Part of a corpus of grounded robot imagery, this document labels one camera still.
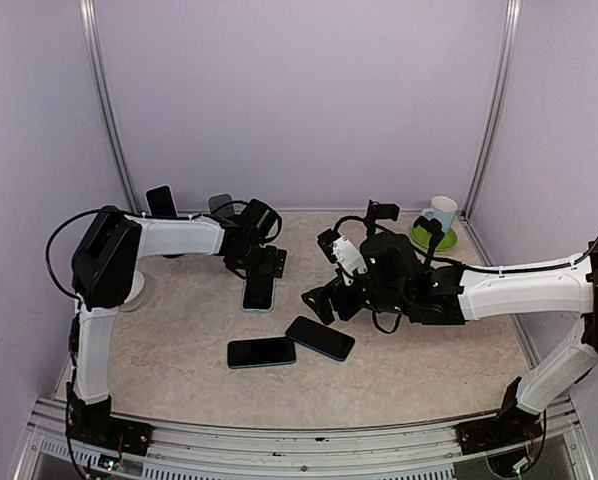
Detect folding phone stand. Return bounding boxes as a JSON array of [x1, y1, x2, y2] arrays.
[[208, 193, 236, 221]]

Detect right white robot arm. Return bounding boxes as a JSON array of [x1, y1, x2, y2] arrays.
[[302, 231, 598, 444]]

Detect white blue mug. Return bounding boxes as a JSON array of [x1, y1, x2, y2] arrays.
[[420, 195, 458, 234]]

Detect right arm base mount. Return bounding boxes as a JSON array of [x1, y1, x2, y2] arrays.
[[456, 417, 543, 455]]

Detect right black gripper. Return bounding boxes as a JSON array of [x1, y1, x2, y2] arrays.
[[302, 266, 410, 324]]

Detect right aluminium frame post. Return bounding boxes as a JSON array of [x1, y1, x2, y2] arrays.
[[462, 0, 522, 222]]

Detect phone with light-blue case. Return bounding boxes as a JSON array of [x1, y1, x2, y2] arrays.
[[241, 272, 275, 313]]

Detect front aluminium rail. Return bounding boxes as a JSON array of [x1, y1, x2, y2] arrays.
[[7, 397, 598, 479]]

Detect left aluminium frame post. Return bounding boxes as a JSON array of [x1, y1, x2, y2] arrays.
[[79, 0, 141, 213]]

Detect phone with dark-blue case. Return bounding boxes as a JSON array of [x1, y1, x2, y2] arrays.
[[285, 316, 355, 362]]

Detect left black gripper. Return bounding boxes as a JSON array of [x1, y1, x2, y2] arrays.
[[227, 242, 287, 278]]

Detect phone with teal case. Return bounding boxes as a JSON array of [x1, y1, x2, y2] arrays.
[[227, 337, 296, 369]]

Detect green saucer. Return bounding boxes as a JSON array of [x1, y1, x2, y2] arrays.
[[410, 226, 458, 253]]

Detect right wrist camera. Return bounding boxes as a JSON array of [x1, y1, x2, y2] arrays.
[[317, 229, 368, 286]]

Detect white bowl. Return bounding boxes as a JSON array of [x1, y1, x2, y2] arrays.
[[119, 270, 145, 312]]

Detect phone with lilac case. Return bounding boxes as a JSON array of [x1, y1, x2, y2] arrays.
[[145, 185, 178, 219]]

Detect black clamp phone stand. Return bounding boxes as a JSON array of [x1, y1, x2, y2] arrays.
[[363, 200, 400, 237]]

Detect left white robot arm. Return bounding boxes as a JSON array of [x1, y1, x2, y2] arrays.
[[66, 199, 286, 445]]

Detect aluminium frame post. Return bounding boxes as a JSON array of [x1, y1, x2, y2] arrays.
[[79, 0, 141, 213], [462, 0, 522, 222]]

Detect black clamp stand right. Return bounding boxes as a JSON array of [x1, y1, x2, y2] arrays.
[[411, 215, 445, 268]]

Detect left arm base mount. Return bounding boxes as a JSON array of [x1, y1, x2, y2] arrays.
[[67, 417, 154, 456]]

